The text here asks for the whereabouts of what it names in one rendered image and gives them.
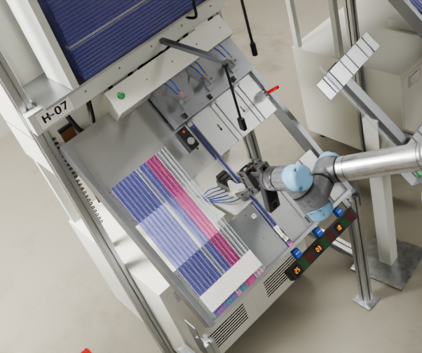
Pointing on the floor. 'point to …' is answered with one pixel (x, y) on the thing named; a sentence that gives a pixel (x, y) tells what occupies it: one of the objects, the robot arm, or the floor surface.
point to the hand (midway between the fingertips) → (241, 184)
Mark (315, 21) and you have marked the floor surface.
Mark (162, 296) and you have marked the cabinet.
